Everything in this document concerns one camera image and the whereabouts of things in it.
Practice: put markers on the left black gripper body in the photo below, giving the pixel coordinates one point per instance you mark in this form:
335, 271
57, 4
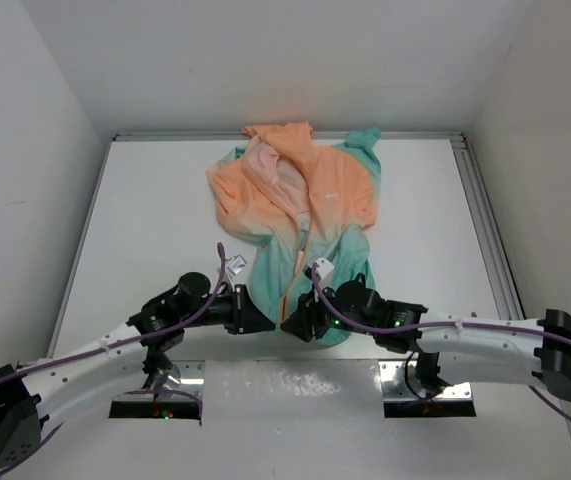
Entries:
239, 309

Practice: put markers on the metal base plate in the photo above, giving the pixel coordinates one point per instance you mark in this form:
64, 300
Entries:
189, 382

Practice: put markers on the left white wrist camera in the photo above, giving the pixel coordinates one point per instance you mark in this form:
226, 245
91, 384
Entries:
235, 265

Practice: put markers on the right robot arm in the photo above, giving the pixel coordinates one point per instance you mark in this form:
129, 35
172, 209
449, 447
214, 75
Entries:
450, 349

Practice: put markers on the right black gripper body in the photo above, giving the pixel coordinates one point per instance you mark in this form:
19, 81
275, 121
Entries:
318, 317

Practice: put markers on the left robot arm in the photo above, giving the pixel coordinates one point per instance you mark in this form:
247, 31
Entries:
36, 400

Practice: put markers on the orange and teal jacket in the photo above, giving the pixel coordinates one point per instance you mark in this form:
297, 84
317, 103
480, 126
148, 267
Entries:
297, 201

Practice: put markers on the aluminium frame rail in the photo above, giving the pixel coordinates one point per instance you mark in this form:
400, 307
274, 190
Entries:
435, 240

